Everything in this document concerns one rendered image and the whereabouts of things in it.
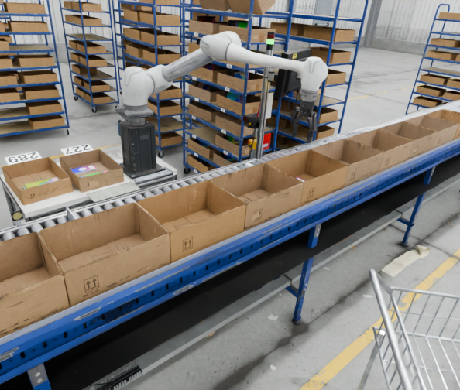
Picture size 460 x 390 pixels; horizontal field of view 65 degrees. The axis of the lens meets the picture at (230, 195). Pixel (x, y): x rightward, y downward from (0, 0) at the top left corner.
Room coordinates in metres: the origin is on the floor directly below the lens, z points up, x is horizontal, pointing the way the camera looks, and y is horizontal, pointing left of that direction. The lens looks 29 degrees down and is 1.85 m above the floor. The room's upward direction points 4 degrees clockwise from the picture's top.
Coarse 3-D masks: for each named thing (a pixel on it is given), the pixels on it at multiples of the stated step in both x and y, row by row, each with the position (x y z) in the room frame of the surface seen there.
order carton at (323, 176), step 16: (272, 160) 1.89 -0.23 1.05; (288, 160) 1.99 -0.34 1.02; (304, 160) 2.09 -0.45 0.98; (320, 160) 2.04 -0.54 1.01; (336, 160) 1.95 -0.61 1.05; (304, 176) 2.04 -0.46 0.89; (320, 176) 1.72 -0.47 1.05; (336, 176) 1.83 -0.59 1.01; (304, 192) 1.65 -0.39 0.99; (320, 192) 1.74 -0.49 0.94
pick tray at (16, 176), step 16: (32, 160) 2.10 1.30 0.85; (48, 160) 2.17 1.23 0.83; (16, 176) 2.03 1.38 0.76; (32, 176) 2.04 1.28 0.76; (48, 176) 2.06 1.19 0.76; (64, 176) 1.98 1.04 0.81; (16, 192) 1.78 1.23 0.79; (32, 192) 1.75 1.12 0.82; (48, 192) 1.80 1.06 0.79; (64, 192) 1.87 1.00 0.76
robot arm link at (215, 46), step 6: (204, 36) 2.14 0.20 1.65; (210, 36) 2.12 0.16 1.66; (216, 36) 2.12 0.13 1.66; (222, 36) 2.14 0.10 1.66; (228, 36) 2.18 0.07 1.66; (204, 42) 2.11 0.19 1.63; (210, 42) 2.09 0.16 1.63; (216, 42) 2.08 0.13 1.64; (222, 42) 2.07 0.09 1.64; (228, 42) 2.08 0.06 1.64; (204, 48) 2.10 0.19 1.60; (210, 48) 2.08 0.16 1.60; (216, 48) 2.07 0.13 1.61; (222, 48) 2.06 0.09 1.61; (210, 54) 2.10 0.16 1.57; (216, 54) 2.07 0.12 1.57; (222, 54) 2.06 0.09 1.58
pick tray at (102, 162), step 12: (60, 156) 2.19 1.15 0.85; (72, 156) 2.24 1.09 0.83; (84, 156) 2.29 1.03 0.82; (96, 156) 2.34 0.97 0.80; (108, 156) 2.24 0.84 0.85; (72, 168) 2.21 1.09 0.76; (108, 168) 2.25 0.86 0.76; (120, 168) 2.07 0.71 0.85; (72, 180) 2.01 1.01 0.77; (84, 180) 1.91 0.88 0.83; (96, 180) 1.96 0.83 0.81; (108, 180) 2.01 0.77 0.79; (120, 180) 2.06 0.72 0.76
